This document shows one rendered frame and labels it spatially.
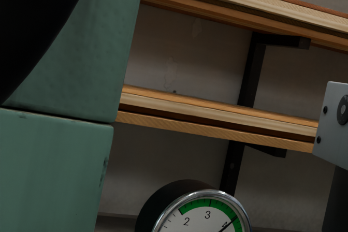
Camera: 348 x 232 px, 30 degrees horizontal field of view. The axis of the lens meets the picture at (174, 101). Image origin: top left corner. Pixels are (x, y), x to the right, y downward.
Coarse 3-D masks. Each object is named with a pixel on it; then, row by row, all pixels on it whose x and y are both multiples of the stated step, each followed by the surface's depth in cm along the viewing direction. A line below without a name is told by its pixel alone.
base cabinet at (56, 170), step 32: (0, 128) 37; (32, 128) 38; (64, 128) 38; (96, 128) 39; (0, 160) 37; (32, 160) 38; (64, 160) 39; (96, 160) 39; (0, 192) 37; (32, 192) 38; (64, 192) 39; (96, 192) 40; (0, 224) 38; (32, 224) 38; (64, 224) 39
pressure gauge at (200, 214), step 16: (160, 192) 37; (176, 192) 36; (192, 192) 35; (208, 192) 35; (224, 192) 36; (144, 208) 37; (160, 208) 35; (176, 208) 35; (192, 208) 35; (208, 208) 36; (224, 208) 36; (240, 208) 36; (144, 224) 36; (160, 224) 34; (176, 224) 35; (192, 224) 35; (208, 224) 36; (224, 224) 36; (240, 224) 37
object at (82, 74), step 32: (96, 0) 38; (128, 0) 39; (64, 32) 38; (96, 32) 38; (128, 32) 39; (64, 64) 38; (96, 64) 39; (32, 96) 37; (64, 96) 38; (96, 96) 39
